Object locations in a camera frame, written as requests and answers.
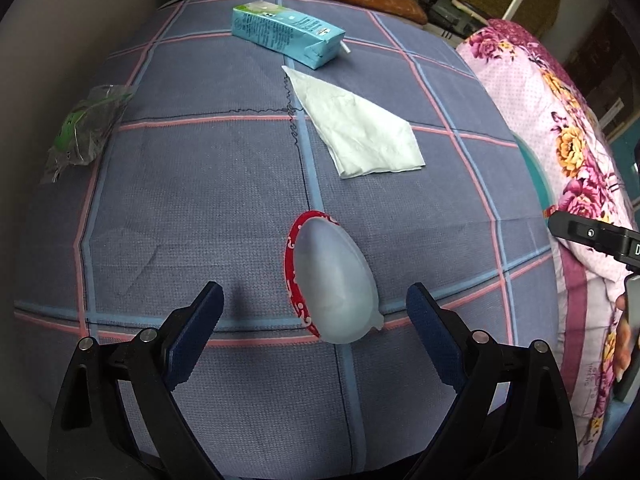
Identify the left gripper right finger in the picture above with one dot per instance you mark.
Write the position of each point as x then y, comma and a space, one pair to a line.
511, 416

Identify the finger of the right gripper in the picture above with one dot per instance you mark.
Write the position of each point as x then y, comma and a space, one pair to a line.
615, 241

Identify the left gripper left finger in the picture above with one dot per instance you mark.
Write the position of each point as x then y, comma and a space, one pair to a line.
116, 417

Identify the clear lid red rim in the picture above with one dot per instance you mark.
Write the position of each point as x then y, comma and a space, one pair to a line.
328, 281

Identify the green clear plastic wrapper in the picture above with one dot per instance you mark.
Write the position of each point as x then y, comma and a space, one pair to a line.
86, 128

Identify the white tissue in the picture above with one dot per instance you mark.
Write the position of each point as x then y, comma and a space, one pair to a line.
361, 137

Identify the teal milk carton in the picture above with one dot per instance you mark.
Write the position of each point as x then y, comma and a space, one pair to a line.
302, 37

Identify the teal trash bin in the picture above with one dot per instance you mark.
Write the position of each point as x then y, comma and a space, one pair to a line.
537, 174

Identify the person's right hand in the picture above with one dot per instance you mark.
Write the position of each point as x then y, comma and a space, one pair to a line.
621, 358

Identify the pink floral quilt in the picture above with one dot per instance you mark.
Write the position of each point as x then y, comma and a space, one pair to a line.
546, 112

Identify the blue plaid table cloth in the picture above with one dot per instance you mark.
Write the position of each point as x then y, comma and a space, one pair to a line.
218, 174

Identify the black electronics stack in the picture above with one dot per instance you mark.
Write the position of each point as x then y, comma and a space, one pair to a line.
451, 20

